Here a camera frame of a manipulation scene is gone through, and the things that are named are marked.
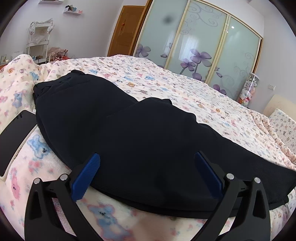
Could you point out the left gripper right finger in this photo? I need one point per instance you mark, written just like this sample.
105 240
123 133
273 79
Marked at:
242 212

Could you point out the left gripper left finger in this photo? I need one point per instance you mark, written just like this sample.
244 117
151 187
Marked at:
52 212

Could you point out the black pants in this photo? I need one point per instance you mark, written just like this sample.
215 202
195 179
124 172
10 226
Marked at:
146 147

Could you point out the black smartphone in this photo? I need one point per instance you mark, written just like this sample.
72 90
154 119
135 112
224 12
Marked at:
13 137

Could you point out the teddy print pillow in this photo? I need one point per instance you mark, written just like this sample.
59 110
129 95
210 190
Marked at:
284 127

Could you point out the beige headboard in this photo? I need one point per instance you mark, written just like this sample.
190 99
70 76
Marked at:
279 102

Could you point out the clear tube of plush toys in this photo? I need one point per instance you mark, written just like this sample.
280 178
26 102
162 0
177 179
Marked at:
248 90

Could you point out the pink clutter pile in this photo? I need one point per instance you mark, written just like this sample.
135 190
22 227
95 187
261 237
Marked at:
57 54

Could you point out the white shelf rack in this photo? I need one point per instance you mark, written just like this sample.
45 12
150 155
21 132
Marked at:
38 40

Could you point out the glass sliding wardrobe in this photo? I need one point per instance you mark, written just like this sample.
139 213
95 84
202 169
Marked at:
202 41

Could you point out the wooden door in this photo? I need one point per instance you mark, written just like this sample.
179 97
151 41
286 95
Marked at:
125 30

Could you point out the white wall shelf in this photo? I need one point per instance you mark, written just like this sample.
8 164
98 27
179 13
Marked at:
70 9

